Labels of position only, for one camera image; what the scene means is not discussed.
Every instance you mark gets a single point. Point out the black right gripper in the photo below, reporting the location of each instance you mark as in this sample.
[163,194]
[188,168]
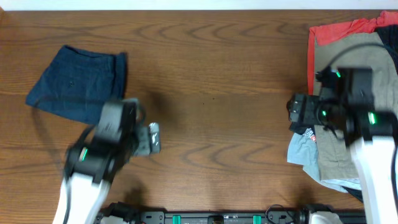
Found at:
[294,109]

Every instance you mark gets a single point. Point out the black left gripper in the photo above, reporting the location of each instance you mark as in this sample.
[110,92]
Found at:
[142,140]

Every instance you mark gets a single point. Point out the dark blue denim shorts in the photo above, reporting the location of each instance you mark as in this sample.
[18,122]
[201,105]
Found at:
[77,83]

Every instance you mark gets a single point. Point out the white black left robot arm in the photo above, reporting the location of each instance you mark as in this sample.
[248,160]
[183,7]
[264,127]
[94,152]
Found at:
[91,167]

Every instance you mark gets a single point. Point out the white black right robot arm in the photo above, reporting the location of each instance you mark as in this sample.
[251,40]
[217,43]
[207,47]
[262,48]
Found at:
[371,138]

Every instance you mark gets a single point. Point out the black garment with printed label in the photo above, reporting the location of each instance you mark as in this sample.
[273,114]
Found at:
[302,133]

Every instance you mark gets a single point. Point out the light blue garment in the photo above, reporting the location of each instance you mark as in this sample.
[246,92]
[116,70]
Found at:
[303,151]

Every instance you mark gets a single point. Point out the red orange t-shirt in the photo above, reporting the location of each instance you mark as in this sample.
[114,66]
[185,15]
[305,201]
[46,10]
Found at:
[330,33]

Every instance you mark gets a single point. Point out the black lace garment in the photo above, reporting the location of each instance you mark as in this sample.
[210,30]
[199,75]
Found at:
[389,37]

